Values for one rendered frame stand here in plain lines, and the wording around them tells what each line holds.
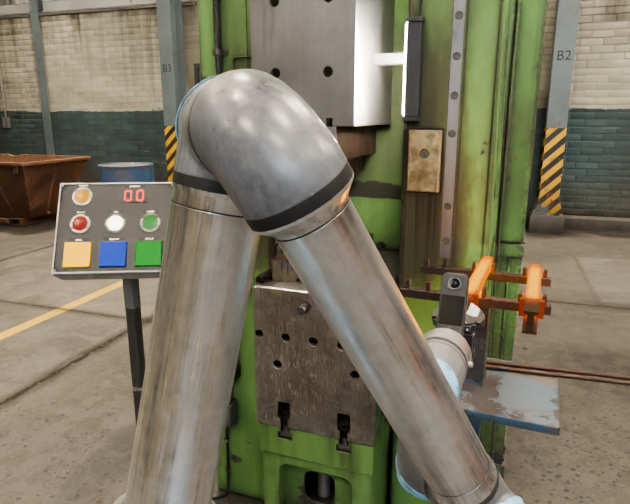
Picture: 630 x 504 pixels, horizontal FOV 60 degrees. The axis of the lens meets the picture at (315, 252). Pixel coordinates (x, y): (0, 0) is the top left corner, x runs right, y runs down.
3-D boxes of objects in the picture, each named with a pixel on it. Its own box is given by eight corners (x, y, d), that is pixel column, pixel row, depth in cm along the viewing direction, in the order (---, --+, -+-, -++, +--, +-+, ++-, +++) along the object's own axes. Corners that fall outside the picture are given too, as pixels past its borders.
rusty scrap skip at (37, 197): (31, 232, 668) (22, 163, 647) (-80, 223, 726) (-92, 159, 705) (98, 216, 778) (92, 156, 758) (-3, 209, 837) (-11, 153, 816)
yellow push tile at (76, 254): (89, 267, 154) (91, 241, 156) (62, 267, 153) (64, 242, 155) (91, 268, 155) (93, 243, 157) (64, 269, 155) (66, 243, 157)
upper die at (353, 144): (336, 162, 147) (336, 126, 144) (269, 160, 153) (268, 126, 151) (375, 152, 185) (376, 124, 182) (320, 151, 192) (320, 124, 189)
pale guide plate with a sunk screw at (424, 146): (438, 192, 150) (441, 130, 146) (406, 191, 154) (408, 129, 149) (439, 191, 152) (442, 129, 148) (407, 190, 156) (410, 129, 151)
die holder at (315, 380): (374, 447, 156) (379, 300, 145) (256, 421, 169) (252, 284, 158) (412, 365, 206) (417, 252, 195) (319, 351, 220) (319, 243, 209)
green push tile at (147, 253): (161, 265, 155) (161, 240, 157) (134, 265, 155) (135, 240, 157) (162, 266, 157) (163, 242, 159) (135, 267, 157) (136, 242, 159)
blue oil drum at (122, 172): (138, 251, 575) (131, 167, 553) (93, 247, 593) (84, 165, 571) (170, 239, 629) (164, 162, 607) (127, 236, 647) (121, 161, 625)
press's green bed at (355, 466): (370, 580, 167) (374, 446, 156) (261, 547, 180) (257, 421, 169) (406, 473, 218) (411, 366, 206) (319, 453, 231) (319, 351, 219)
